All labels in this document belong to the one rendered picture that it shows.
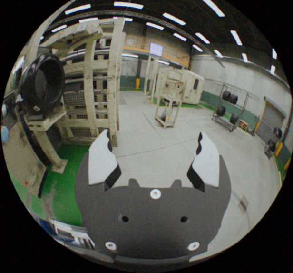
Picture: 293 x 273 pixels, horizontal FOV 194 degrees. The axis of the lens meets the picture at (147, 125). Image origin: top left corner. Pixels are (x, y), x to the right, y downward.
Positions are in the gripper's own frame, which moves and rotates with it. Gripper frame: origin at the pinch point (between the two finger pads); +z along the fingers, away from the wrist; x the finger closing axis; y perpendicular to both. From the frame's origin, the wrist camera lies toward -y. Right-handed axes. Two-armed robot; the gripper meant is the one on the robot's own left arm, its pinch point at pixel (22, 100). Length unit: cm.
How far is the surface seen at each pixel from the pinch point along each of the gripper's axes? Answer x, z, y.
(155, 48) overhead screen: -178, 356, 151
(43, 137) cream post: 26, 26, -53
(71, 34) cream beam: -18, 46, 54
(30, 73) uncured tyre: -9.7, 5.3, 16.1
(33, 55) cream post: 26, 26, 44
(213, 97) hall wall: -988, 615, -12
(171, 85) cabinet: -283, 348, -5
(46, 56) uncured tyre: -11.4, 22.3, 27.7
